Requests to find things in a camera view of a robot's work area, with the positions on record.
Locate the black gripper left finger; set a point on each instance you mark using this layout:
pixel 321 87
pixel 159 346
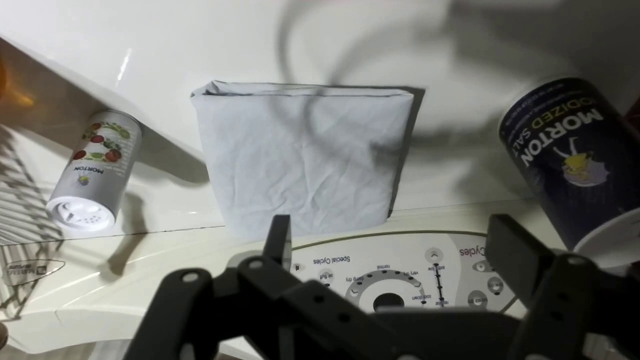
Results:
pixel 252 313

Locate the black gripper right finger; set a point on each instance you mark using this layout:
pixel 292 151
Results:
pixel 573 307

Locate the white cloth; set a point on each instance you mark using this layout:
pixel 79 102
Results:
pixel 301 160

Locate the dark washer control knob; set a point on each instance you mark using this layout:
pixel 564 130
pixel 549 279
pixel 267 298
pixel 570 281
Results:
pixel 389 303

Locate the dark blue salt canister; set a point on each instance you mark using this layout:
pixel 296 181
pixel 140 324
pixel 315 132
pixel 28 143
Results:
pixel 573 152

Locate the small red-white spice bottle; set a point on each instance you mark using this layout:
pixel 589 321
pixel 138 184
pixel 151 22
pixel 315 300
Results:
pixel 96 173

